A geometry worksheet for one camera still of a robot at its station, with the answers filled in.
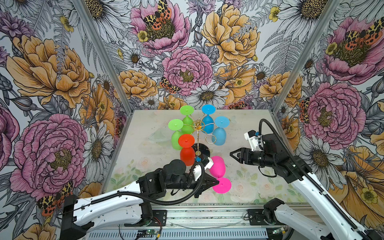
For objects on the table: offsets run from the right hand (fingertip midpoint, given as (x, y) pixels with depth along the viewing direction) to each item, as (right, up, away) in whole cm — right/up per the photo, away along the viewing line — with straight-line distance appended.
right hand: (234, 160), depth 69 cm
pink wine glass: (-8, -4, -1) cm, 9 cm away
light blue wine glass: (-5, +11, +11) cm, 16 cm away
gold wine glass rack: (-15, 0, +35) cm, 38 cm away
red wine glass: (-22, +8, -1) cm, 23 cm away
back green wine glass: (-22, +15, +16) cm, 31 cm away
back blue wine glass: (-12, +17, +7) cm, 22 cm away
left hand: (-10, -8, -9) cm, 15 cm away
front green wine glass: (-27, +16, +4) cm, 32 cm away
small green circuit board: (-38, -34, +2) cm, 51 cm away
